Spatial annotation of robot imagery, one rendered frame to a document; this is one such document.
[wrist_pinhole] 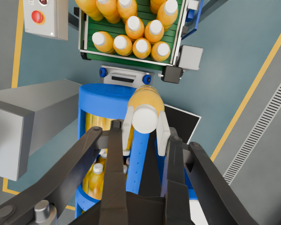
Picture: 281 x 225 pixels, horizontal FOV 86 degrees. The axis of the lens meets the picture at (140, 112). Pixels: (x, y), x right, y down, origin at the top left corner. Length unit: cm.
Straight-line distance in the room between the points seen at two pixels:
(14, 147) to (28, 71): 129
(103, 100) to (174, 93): 133
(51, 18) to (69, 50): 119
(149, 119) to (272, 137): 227
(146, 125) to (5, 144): 78
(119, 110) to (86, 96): 12
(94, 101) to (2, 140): 55
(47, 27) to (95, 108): 33
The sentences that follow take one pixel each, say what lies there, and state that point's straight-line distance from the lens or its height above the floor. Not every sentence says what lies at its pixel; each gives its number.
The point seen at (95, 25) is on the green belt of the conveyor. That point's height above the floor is 90.
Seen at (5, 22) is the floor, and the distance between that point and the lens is 219.
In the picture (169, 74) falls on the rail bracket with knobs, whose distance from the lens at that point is 67.
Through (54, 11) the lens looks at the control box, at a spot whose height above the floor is 110.
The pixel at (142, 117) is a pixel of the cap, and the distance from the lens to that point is 22.
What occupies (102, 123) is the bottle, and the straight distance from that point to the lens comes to 56.
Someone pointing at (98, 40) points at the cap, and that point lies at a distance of 57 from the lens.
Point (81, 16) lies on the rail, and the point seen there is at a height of 97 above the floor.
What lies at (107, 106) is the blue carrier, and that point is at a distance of 45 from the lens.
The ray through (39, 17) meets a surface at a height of 111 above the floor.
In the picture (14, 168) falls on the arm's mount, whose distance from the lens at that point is 97.
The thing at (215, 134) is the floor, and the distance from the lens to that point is 204.
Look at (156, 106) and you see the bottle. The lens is 25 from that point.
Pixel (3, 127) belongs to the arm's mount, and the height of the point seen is 107.
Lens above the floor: 166
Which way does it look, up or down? 73 degrees down
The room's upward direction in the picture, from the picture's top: 177 degrees counter-clockwise
